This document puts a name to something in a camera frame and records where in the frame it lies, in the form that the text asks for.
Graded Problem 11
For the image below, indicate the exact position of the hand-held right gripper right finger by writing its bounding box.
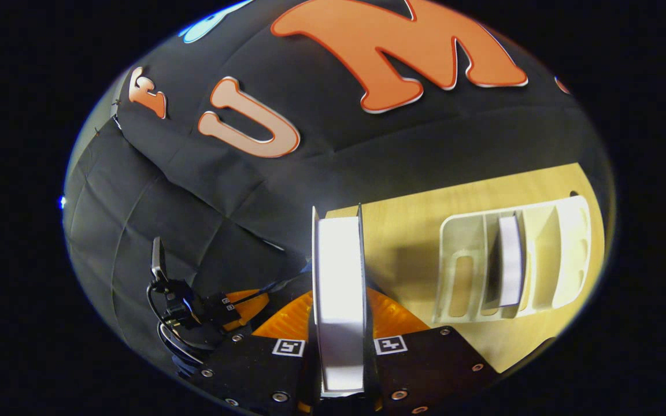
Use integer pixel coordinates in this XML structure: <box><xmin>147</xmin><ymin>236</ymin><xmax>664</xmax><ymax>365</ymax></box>
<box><xmin>365</xmin><ymin>287</ymin><xmax>504</xmax><ymax>416</ymax></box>

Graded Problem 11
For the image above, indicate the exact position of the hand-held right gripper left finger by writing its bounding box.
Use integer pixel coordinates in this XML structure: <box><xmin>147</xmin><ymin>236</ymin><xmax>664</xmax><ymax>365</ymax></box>
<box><xmin>191</xmin><ymin>289</ymin><xmax>317</xmax><ymax>416</ymax></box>

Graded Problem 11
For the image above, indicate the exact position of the white bookshelf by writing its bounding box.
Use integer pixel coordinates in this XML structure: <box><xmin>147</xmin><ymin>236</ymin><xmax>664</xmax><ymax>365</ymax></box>
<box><xmin>432</xmin><ymin>195</ymin><xmax>593</xmax><ymax>324</ymax></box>

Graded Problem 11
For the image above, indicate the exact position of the book with black cover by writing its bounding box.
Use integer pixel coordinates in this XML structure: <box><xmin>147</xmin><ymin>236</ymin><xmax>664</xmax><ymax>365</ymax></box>
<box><xmin>310</xmin><ymin>203</ymin><xmax>368</xmax><ymax>398</ymax></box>

